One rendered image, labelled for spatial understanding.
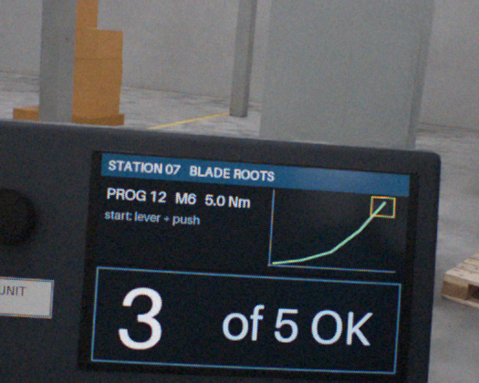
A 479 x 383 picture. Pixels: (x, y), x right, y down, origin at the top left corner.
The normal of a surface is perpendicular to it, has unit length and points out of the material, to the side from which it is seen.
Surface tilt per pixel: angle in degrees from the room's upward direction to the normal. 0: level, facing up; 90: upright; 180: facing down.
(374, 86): 90
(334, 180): 75
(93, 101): 90
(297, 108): 90
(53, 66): 90
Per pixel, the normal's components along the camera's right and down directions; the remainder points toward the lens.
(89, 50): -0.37, 0.18
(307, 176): 0.10, -0.03
